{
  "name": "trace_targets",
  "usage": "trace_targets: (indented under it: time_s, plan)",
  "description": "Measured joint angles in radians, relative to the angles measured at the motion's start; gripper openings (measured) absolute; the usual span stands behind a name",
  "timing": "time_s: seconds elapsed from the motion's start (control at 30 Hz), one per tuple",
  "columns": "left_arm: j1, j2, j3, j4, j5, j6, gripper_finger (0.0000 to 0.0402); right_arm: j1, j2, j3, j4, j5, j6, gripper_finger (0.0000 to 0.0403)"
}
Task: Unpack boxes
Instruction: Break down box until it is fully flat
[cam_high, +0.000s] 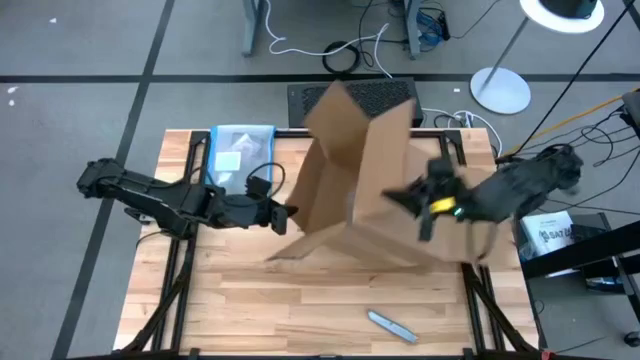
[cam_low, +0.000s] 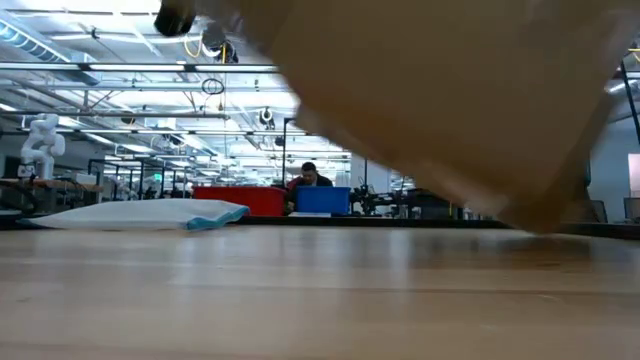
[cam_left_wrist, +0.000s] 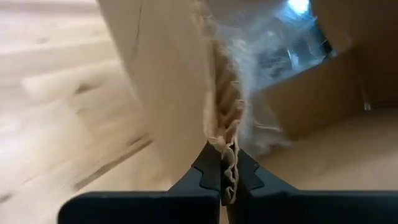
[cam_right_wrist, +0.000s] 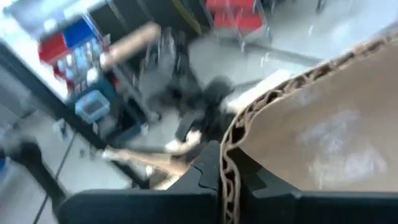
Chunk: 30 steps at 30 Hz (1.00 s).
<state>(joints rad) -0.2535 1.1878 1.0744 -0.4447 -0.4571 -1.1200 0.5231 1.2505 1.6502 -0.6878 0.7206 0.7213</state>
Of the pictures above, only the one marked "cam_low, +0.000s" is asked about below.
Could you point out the brown cardboard shipping box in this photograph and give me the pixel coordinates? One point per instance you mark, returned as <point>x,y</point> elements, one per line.
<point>450,100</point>

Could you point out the blue and white bubble mailer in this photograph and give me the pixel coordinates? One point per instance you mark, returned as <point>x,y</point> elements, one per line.
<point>140,215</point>

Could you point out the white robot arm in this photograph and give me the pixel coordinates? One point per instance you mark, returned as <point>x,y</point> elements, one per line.
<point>42,145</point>

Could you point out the black background robot arm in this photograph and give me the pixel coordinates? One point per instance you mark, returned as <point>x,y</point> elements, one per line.
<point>375,197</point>

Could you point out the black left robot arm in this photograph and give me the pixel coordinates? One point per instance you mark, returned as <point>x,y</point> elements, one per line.
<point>175,17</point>

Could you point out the person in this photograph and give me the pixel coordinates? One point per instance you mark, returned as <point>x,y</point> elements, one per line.
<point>309,177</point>

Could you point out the blue tote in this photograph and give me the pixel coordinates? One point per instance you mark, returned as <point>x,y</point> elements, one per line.
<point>322,200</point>

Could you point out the large red tote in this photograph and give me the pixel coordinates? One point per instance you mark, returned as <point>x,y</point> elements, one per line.
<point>240,200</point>

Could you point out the white box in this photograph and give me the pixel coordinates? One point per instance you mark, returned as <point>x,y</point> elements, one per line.
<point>86,179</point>

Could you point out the wheeled grey workbench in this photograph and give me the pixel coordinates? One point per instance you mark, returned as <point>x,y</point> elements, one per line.
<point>60,187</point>

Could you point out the black slanted frame strut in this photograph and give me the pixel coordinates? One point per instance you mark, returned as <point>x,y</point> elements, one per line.
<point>631,100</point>

